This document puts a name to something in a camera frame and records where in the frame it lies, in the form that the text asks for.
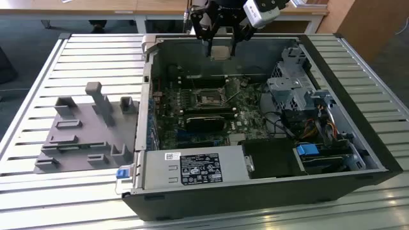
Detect black RAM stick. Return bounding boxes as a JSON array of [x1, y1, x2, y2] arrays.
[[182, 108, 235, 118]]

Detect wooden desk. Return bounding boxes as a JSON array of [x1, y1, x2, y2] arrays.
[[135, 0, 330, 34], [0, 0, 138, 29]]

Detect green motherboard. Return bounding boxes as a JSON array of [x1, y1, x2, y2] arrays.
[[149, 76, 271, 150]]

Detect black graphics card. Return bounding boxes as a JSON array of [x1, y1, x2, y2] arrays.
[[183, 115, 226, 133]]

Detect grey parts rack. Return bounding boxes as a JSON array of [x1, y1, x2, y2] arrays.
[[33, 81, 141, 173]]

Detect dark shoes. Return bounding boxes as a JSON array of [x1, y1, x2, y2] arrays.
[[87, 20, 109, 34]]

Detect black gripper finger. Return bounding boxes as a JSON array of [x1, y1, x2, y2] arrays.
[[228, 13, 256, 57], [189, 5, 219, 58]]

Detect blue disk carrier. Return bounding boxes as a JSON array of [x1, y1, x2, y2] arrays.
[[295, 143, 319, 158]]

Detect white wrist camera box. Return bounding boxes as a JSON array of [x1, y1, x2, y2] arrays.
[[242, 0, 290, 29]]

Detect green RAM stick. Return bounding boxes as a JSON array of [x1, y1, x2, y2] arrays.
[[57, 143, 106, 150]]

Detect silver chip heatsink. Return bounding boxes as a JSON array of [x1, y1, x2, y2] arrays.
[[227, 133, 247, 146]]

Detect silver drive cage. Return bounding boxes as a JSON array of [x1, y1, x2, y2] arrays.
[[266, 46, 335, 113]]

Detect wooden cabinet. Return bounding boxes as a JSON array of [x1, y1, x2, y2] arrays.
[[315, 0, 409, 63]]

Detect black PC case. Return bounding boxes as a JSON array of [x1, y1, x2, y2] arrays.
[[119, 33, 403, 221]]

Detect CPU socket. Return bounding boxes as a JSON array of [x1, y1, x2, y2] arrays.
[[194, 88, 227, 108]]

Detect silver power supply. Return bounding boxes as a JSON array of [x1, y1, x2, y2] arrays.
[[139, 145, 250, 192]]

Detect yellow orange wire bundle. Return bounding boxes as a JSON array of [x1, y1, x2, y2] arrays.
[[299, 119, 339, 140]]

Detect blue case latch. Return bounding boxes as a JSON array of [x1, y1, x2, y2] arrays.
[[115, 167, 133, 180]]

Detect silver CPU plate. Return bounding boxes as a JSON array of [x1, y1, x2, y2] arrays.
[[210, 46, 232, 61]]

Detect black wire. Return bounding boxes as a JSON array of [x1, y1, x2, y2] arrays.
[[260, 111, 298, 140]]

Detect metal socket cover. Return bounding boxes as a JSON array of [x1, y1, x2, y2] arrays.
[[194, 88, 226, 99]]

